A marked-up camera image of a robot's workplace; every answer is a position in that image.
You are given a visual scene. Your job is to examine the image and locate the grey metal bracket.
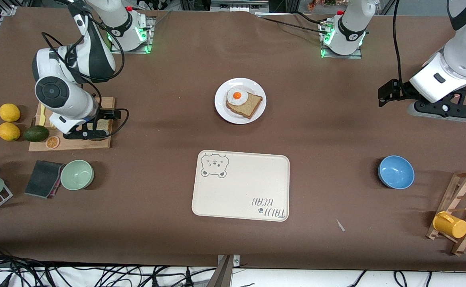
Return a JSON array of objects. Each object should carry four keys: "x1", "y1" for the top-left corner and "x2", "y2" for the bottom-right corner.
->
[{"x1": 207, "y1": 254, "x2": 241, "y2": 287}]

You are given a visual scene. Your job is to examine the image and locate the fried egg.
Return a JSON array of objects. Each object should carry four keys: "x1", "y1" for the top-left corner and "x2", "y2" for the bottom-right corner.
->
[{"x1": 227, "y1": 87, "x2": 249, "y2": 106}]

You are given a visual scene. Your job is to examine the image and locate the brown bread slice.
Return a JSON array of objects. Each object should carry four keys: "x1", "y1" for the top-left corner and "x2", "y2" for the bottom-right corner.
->
[
  {"x1": 226, "y1": 92, "x2": 264, "y2": 120},
  {"x1": 83, "y1": 118, "x2": 114, "y2": 141}
]

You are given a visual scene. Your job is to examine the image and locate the yellow lemon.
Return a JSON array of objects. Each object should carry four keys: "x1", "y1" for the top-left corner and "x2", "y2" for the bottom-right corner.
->
[
  {"x1": 0, "y1": 122, "x2": 21, "y2": 142},
  {"x1": 0, "y1": 104, "x2": 21, "y2": 122}
]

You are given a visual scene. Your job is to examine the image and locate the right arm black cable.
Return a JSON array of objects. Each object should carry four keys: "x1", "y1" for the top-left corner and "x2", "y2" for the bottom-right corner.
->
[{"x1": 41, "y1": 22, "x2": 130, "y2": 138}]

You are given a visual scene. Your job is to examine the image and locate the yellow mug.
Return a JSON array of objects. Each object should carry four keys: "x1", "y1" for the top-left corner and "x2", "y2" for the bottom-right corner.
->
[{"x1": 433, "y1": 211, "x2": 466, "y2": 239}]

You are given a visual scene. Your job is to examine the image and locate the cream bear print tray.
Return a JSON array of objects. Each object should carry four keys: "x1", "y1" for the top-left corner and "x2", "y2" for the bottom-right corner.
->
[{"x1": 192, "y1": 150, "x2": 290, "y2": 222}]

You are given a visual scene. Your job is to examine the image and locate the pale green bowl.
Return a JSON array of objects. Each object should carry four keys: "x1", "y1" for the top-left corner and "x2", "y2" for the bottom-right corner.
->
[{"x1": 60, "y1": 160, "x2": 95, "y2": 191}]

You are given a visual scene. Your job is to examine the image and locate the thin grey cable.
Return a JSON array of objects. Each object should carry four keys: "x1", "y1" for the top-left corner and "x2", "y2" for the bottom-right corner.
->
[{"x1": 152, "y1": 11, "x2": 172, "y2": 29}]

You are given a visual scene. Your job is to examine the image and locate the dark grey sponge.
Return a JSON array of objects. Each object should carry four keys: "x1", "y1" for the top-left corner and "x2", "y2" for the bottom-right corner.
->
[{"x1": 24, "y1": 160, "x2": 65, "y2": 199}]

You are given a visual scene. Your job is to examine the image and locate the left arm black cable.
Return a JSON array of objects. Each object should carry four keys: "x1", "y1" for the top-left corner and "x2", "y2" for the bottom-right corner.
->
[{"x1": 393, "y1": 0, "x2": 407, "y2": 86}]

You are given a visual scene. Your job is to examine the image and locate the black table cable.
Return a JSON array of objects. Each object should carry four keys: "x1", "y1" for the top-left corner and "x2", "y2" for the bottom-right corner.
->
[{"x1": 255, "y1": 15, "x2": 329, "y2": 35}]

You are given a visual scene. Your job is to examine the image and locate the wooden cutting board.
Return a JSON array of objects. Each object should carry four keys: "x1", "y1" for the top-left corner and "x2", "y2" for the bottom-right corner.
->
[{"x1": 28, "y1": 97, "x2": 116, "y2": 152}]

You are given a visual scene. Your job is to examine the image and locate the dark green avocado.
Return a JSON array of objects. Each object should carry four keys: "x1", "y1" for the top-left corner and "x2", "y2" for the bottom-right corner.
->
[{"x1": 23, "y1": 125, "x2": 49, "y2": 142}]

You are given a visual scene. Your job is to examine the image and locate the black cable tangle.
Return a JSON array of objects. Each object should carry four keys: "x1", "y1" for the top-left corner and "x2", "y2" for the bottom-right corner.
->
[{"x1": 0, "y1": 255, "x2": 217, "y2": 287}]

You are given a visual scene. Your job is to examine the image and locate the blue bowl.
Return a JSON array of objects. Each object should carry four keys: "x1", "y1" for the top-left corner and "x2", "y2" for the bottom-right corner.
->
[{"x1": 378, "y1": 155, "x2": 415, "y2": 190}]

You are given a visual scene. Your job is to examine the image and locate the white round plate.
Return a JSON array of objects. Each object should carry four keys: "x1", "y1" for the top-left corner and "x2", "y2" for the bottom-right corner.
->
[{"x1": 214, "y1": 78, "x2": 267, "y2": 125}]

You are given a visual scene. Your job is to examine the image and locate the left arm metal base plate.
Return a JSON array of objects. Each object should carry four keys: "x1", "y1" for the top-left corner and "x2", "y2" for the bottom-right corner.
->
[{"x1": 320, "y1": 20, "x2": 363, "y2": 59}]

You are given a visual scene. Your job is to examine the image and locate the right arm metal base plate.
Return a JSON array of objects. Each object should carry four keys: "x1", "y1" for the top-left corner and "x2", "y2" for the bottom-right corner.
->
[{"x1": 110, "y1": 17, "x2": 154, "y2": 55}]

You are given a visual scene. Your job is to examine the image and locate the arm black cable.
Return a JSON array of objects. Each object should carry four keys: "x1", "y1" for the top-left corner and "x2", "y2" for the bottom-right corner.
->
[
  {"x1": 41, "y1": 22, "x2": 130, "y2": 138},
  {"x1": 393, "y1": 0, "x2": 407, "y2": 86}
]

